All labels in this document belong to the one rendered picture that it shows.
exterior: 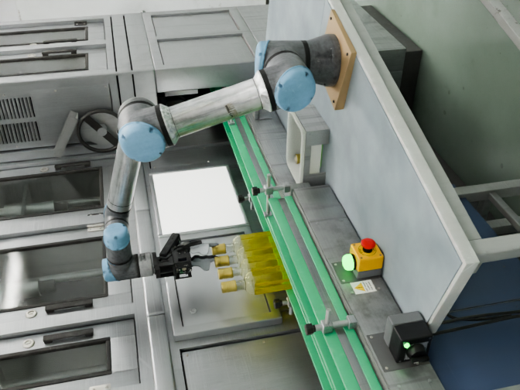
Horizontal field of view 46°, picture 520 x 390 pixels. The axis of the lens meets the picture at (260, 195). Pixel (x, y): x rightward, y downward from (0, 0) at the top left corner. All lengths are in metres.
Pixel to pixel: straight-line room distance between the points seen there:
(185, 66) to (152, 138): 1.09
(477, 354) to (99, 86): 1.82
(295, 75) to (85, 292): 1.05
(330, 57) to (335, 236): 0.52
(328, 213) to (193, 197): 0.71
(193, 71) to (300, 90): 1.11
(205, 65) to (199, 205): 0.64
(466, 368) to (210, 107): 0.90
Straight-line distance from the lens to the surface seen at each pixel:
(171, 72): 2.65
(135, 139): 1.60
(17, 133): 2.80
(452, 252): 1.33
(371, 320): 1.58
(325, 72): 1.76
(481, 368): 1.58
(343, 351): 1.52
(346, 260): 1.65
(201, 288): 2.03
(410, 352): 1.46
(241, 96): 1.61
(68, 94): 2.69
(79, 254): 2.30
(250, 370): 1.85
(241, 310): 1.96
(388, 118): 1.54
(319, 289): 1.66
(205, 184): 2.48
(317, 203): 1.92
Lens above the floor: 1.37
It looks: 11 degrees down
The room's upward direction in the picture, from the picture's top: 97 degrees counter-clockwise
